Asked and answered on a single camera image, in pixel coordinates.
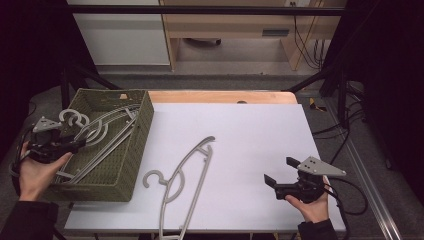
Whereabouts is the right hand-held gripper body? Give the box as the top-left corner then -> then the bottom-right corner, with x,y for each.
275,155 -> 347,204

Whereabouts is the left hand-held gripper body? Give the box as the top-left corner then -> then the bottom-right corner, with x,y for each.
27,116 -> 73,164

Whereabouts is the grey plastic clothes hanger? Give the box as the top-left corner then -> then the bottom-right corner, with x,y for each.
54,103 -> 141,185
142,135 -> 216,240
58,106 -> 141,185

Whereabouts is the green woven basket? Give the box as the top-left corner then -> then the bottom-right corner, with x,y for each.
33,88 -> 155,203

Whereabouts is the person's left hand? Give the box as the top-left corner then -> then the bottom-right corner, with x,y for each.
18,146 -> 73,203

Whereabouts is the person's right hand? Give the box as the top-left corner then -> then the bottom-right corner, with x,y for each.
284,175 -> 333,224

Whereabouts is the white table board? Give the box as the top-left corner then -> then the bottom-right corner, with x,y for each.
63,102 -> 347,233

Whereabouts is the yellow and black tool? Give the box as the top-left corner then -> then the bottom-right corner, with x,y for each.
308,97 -> 328,113

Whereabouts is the black curtain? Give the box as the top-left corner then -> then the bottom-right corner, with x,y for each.
0,0 -> 69,161
344,0 -> 424,204

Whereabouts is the white cabinet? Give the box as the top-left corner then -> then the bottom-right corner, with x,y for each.
67,0 -> 171,66

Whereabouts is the wooden desk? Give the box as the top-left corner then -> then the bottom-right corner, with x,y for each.
159,0 -> 348,72

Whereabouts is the black floor cable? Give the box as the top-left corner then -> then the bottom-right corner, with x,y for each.
312,108 -> 366,137
329,126 -> 352,165

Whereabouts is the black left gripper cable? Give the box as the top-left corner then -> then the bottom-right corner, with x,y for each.
8,128 -> 36,198

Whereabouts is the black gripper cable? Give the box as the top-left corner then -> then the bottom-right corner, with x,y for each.
324,176 -> 370,240
8,128 -> 36,198

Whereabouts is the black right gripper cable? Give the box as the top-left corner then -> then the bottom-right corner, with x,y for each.
324,176 -> 370,240

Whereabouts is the black frame strut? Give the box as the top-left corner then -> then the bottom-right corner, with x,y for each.
285,64 -> 350,129
59,61 -> 123,111

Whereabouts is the aluminium rail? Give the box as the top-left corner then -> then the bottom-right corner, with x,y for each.
324,99 -> 405,240

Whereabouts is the yellow hanging cable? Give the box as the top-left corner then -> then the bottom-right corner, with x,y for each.
293,0 -> 325,72

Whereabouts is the black hanging cable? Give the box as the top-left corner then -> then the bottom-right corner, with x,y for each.
291,1 -> 324,71

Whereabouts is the black horizontal frame bar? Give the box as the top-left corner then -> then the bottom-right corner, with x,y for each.
66,4 -> 348,17

